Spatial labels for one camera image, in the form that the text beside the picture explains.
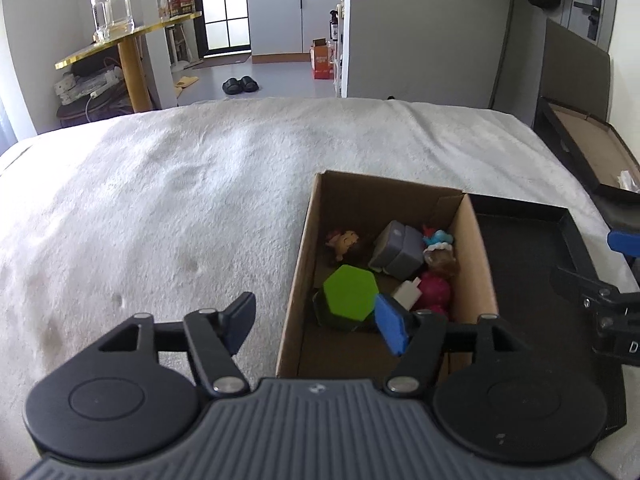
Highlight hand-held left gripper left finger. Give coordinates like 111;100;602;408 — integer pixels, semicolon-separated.
96;291;257;395

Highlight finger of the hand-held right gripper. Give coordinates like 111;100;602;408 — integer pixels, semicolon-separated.
550;265;640;311
606;229;640;263

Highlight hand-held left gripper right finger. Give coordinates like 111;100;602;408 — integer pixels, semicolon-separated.
374;293;532;396

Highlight white charger plug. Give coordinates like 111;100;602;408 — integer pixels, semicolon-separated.
391;277;423;313

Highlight black tray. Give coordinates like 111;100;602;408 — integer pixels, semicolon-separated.
467;192;628;436

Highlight red round toy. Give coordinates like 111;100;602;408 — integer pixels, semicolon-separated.
412;272;453;322

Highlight blue hat small figurine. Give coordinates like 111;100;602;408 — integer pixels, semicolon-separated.
421;226;460;278

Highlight cardboard box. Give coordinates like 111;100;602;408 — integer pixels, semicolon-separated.
275;170;500;381

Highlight brown hair small figurine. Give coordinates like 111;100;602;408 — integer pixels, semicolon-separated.
325;228;363;263

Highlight green hexagonal block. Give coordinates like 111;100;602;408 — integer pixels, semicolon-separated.
322;265;379;321

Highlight grey plastic case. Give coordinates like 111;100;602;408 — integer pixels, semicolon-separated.
368;220;427;278

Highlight black shallow box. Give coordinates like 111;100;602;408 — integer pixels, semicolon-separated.
532;96;640;201

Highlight brown headboard panel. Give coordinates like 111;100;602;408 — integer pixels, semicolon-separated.
542;19;613;126

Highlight orange carton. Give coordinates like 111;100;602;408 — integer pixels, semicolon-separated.
310;37;336;80

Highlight gold round table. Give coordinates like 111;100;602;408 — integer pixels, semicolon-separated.
54;10;203;113

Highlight white power strip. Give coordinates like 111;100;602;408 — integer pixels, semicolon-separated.
54;66;123;100

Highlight white kitchen cabinet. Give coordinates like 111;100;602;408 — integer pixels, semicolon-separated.
245;0;346;63

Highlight black framed glass door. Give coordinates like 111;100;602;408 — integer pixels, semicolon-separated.
197;0;251;56

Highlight glass jar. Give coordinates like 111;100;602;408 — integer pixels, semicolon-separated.
90;0;136;43

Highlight black cable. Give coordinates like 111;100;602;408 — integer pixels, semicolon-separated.
487;0;516;108

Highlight door handle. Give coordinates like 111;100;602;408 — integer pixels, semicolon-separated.
574;0;601;41

